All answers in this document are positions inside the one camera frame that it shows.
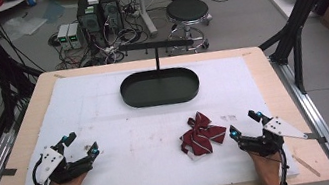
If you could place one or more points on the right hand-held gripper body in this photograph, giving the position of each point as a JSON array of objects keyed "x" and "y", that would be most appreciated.
[{"x": 264, "y": 145}]

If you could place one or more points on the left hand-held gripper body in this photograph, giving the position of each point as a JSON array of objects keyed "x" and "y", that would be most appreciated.
[{"x": 50, "y": 163}]

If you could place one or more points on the dark red striped bow tie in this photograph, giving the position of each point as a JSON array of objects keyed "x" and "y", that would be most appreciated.
[{"x": 202, "y": 137}]

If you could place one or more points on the black oval tray hanger stand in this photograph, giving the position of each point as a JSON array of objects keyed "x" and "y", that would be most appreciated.
[{"x": 159, "y": 90}]

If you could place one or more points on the person's right hand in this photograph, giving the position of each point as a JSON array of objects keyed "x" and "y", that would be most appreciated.
[{"x": 268, "y": 171}]

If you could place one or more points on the light wooden table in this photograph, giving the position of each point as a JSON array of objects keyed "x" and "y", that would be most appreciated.
[{"x": 271, "y": 88}]

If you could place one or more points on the white foam mat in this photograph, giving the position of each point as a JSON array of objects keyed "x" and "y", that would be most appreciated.
[{"x": 125, "y": 136}]

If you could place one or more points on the black tape strip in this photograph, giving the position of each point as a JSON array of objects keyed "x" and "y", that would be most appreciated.
[{"x": 8, "y": 172}]

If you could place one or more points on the thin wooden stick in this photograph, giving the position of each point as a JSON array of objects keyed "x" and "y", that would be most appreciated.
[{"x": 306, "y": 165}]

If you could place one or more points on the grey tape strip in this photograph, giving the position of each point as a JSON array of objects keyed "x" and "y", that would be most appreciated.
[{"x": 317, "y": 138}]

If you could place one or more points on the grey power supply unit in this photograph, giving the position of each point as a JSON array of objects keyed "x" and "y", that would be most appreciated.
[
  {"x": 63, "y": 37},
  {"x": 76, "y": 36}
]

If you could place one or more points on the clear plastic sheet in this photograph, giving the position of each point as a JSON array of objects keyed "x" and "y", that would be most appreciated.
[{"x": 23, "y": 25}]

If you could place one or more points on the black computer tower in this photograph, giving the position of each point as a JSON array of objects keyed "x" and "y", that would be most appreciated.
[
  {"x": 111, "y": 10},
  {"x": 89, "y": 17}
]

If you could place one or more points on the black round stool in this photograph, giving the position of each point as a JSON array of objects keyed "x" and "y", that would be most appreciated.
[{"x": 187, "y": 11}]

